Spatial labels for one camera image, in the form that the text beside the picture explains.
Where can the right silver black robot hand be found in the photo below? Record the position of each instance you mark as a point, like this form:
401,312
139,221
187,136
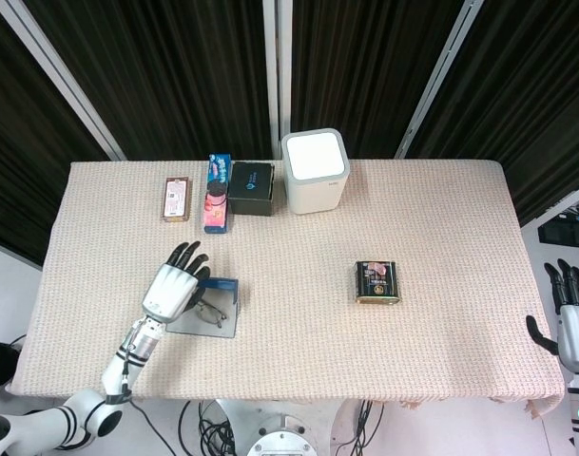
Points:
576,337

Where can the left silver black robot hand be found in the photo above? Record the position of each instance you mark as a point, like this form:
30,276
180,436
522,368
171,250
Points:
170,292

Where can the thin metal-frame eyeglasses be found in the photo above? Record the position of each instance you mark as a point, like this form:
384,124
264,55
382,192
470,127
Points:
212,315

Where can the blue glasses case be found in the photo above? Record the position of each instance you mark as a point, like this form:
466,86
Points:
220,285

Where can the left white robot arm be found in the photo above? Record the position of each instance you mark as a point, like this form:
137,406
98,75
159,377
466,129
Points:
127,363

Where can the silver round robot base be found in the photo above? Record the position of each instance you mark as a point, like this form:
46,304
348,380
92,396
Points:
282,439

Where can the brown small packet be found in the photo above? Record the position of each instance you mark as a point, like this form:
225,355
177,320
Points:
177,199

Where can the blue pink cookie box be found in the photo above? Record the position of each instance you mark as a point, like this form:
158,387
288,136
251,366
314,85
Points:
217,199

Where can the black cardboard box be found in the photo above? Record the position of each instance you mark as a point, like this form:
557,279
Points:
252,187

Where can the beige textured tablecloth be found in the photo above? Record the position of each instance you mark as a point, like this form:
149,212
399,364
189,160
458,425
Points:
317,342

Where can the black equipment rack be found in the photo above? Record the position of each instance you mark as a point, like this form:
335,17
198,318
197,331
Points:
567,233

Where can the white square trash bin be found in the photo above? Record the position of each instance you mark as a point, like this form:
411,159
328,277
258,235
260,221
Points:
315,171

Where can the black gold luncheon meat can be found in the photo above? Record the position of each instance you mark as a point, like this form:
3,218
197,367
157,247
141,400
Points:
378,282

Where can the black pleated curtain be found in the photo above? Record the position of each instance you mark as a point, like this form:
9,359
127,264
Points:
184,71

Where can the grey aluminium frame post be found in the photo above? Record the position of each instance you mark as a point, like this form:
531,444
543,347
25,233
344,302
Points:
277,71
61,76
436,81

